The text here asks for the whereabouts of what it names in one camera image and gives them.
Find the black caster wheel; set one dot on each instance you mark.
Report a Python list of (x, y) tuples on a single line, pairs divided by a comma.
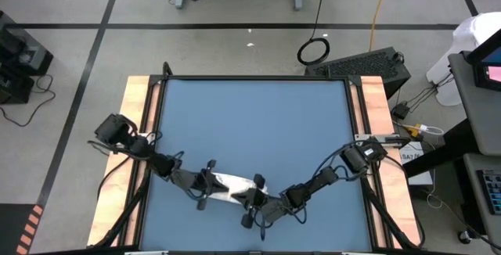
[(464, 237)]

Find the wooden table top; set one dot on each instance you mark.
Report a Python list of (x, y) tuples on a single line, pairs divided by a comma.
[(375, 102), (135, 98)]

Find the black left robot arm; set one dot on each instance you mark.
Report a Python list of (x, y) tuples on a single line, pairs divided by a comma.
[(117, 130)]

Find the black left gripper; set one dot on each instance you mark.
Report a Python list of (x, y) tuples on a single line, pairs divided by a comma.
[(188, 180)]

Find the black power adapter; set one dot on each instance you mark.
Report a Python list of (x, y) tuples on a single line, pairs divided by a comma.
[(401, 111)]

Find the black table edge frame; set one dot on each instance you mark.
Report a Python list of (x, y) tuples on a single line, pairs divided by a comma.
[(254, 77)]

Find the white labelled box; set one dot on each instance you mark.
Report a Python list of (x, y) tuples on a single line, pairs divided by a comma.
[(415, 161)]

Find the black monitor with pink screen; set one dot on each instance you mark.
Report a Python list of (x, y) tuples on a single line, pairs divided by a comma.
[(487, 63)]

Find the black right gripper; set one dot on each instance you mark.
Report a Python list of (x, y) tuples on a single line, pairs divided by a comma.
[(270, 208)]

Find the black support strut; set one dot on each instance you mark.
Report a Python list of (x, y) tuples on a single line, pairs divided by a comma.
[(125, 216), (385, 216)]

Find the black orange striped floor mat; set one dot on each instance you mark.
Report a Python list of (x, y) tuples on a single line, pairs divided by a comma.
[(17, 223)]

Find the grey side table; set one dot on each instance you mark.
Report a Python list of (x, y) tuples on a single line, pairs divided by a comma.
[(471, 192), (477, 110)]

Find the cream plaid waffle towel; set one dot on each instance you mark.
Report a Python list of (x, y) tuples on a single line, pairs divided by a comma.
[(240, 182)]

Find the black equipment stack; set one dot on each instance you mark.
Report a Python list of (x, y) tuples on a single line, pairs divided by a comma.
[(19, 55)]

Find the black perforated computer tower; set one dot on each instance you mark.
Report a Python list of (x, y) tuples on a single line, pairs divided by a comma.
[(360, 67)]

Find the dark keyboard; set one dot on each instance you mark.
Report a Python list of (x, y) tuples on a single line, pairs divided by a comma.
[(491, 192)]

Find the black corner post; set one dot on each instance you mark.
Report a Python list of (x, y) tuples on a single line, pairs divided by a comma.
[(167, 69)]

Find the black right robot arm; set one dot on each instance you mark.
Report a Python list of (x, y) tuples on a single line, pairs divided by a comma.
[(358, 157)]

